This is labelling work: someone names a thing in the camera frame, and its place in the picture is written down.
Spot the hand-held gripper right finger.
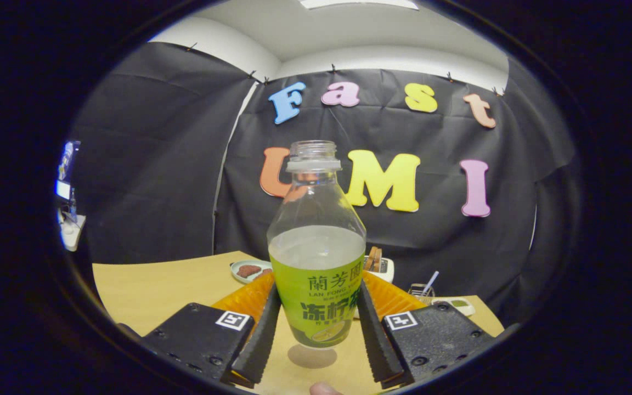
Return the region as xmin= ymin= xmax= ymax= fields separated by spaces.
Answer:
xmin=356 ymin=271 xmax=496 ymax=390

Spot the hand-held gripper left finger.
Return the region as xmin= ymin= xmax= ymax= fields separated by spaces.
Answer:
xmin=142 ymin=272 xmax=283 ymax=387

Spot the round brown coaster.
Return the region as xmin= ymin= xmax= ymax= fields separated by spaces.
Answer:
xmin=287 ymin=344 xmax=338 ymax=369

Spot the green label juice bottle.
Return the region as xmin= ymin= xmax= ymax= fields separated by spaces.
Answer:
xmin=267 ymin=140 xmax=367 ymax=349

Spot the pale green plate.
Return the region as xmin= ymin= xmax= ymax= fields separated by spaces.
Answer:
xmin=230 ymin=259 xmax=274 ymax=284

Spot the metal mesh holder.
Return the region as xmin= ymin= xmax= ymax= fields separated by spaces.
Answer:
xmin=408 ymin=283 xmax=436 ymax=304

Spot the white toaster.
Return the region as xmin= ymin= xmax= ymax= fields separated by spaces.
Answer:
xmin=364 ymin=255 xmax=395 ymax=284

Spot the white divided sauce tray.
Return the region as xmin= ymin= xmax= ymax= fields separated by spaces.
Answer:
xmin=431 ymin=297 xmax=476 ymax=317

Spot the wooden table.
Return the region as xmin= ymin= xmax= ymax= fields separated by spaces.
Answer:
xmin=92 ymin=251 xmax=506 ymax=395

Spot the black backdrop cloth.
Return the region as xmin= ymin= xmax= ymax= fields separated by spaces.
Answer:
xmin=69 ymin=41 xmax=583 ymax=330

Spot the white device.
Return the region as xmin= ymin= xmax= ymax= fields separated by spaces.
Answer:
xmin=58 ymin=211 xmax=87 ymax=252

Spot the computer monitor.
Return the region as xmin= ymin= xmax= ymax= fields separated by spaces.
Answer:
xmin=55 ymin=140 xmax=82 ymax=201

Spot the ceiling light panel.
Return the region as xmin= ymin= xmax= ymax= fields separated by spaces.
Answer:
xmin=300 ymin=0 xmax=420 ymax=10

